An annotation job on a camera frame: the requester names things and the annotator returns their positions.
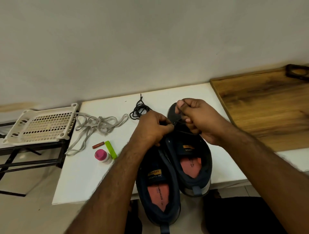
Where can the person's right hand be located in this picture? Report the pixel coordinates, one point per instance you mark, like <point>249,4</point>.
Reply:
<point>205,120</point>

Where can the person's left hand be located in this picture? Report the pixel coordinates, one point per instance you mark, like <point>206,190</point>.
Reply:
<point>152,128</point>

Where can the black shoelace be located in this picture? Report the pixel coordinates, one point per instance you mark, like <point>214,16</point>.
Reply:
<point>176,124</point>
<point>139,110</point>

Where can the dark sneaker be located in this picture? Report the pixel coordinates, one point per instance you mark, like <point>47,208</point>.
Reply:
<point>159,195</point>
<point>193,164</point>

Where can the grey shoelaces bundle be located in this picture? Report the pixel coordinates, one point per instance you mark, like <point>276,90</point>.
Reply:
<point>96,124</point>

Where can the person's right forearm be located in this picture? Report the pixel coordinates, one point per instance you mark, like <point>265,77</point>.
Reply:
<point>270,183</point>

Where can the person's left forearm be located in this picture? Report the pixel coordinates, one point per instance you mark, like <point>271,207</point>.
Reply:
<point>106,195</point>

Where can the green marker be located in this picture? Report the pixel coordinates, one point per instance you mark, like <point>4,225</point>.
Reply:
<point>111,149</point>

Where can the small red stick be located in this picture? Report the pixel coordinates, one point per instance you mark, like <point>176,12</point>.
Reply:
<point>98,144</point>

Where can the pink capped white bottle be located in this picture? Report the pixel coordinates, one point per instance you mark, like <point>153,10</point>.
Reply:
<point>101,155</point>

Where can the wooden board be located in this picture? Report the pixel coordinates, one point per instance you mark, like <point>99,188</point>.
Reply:
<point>268,108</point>

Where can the white perforated plastic tray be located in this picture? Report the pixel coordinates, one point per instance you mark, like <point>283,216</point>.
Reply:
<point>41,126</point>

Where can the black metal rack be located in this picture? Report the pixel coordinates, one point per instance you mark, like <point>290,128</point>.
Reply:
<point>29,154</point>

